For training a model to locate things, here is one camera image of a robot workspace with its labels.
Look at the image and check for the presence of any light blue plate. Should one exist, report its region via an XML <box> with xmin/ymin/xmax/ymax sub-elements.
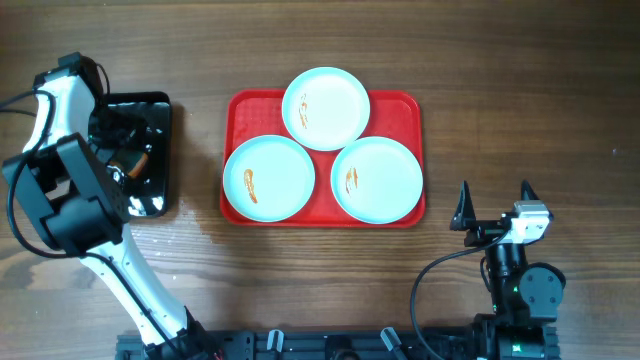
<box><xmin>281</xmin><ymin>67</ymin><xmax>371</xmax><ymax>152</ymax></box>
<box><xmin>330</xmin><ymin>136</ymin><xmax>424</xmax><ymax>225</ymax></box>
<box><xmin>223</xmin><ymin>135</ymin><xmax>315</xmax><ymax>223</ymax></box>

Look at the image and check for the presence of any right black cable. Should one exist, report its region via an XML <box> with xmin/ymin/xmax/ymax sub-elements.
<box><xmin>409</xmin><ymin>230</ymin><xmax>512</xmax><ymax>360</ymax></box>

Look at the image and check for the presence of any green and orange sponge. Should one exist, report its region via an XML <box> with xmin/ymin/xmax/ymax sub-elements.
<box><xmin>109</xmin><ymin>150</ymin><xmax>149</xmax><ymax>179</ymax></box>

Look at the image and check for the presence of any light blue top plate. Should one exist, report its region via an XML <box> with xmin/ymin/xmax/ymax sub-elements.
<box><xmin>281</xmin><ymin>67</ymin><xmax>371</xmax><ymax>152</ymax></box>

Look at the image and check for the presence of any red plastic tray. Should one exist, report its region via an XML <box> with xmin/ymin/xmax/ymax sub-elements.
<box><xmin>223</xmin><ymin>88</ymin><xmax>424</xmax><ymax>228</ymax></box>

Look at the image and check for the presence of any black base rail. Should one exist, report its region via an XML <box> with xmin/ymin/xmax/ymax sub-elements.
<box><xmin>115</xmin><ymin>327</ymin><xmax>561</xmax><ymax>360</ymax></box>

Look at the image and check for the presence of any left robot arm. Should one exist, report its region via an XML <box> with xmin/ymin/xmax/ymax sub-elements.
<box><xmin>2</xmin><ymin>52</ymin><xmax>221</xmax><ymax>359</ymax></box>

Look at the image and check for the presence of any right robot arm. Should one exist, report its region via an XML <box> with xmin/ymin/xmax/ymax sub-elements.
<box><xmin>450</xmin><ymin>181</ymin><xmax>566</xmax><ymax>360</ymax></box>

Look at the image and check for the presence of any black rectangular water tray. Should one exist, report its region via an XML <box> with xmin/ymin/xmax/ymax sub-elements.
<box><xmin>93</xmin><ymin>92</ymin><xmax>173</xmax><ymax>218</ymax></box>

